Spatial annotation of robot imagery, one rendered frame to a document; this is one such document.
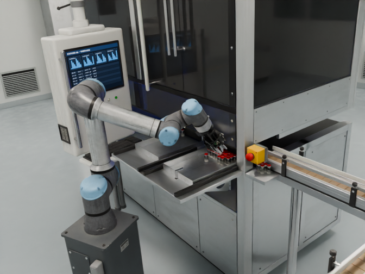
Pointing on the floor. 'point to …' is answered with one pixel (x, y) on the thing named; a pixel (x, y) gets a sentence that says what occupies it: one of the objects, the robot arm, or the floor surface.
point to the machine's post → (244, 128)
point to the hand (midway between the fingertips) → (220, 150)
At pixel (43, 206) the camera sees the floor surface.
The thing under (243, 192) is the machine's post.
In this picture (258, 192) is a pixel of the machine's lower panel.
